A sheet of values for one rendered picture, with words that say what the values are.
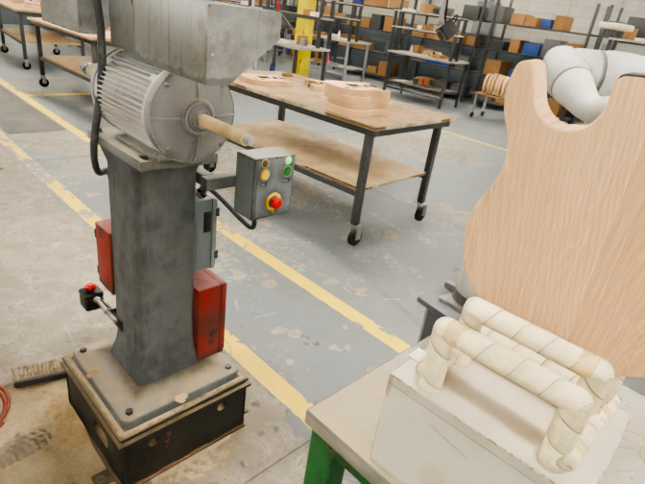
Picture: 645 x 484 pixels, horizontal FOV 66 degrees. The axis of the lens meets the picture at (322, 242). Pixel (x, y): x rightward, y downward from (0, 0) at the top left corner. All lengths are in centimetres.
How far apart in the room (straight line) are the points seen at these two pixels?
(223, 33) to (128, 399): 125
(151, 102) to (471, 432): 101
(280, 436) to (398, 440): 137
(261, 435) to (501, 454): 152
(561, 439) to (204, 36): 85
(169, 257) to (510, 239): 114
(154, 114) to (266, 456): 132
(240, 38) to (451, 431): 78
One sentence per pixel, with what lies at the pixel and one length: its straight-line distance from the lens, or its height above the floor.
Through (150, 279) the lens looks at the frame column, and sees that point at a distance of 166.
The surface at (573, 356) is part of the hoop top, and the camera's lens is 69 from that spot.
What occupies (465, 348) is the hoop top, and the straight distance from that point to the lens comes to 65.
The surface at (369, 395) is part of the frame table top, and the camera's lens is 94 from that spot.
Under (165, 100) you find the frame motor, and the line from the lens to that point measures 131.
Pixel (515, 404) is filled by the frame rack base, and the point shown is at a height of 110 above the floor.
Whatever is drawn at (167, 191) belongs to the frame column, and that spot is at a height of 99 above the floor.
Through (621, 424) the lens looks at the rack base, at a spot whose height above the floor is 102.
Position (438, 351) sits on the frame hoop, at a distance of 67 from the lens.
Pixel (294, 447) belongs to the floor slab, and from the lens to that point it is 208.
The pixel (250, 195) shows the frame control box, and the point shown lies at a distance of 153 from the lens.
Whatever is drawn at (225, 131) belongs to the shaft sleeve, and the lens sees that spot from 122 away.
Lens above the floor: 155
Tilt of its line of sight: 25 degrees down
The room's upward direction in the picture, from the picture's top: 8 degrees clockwise
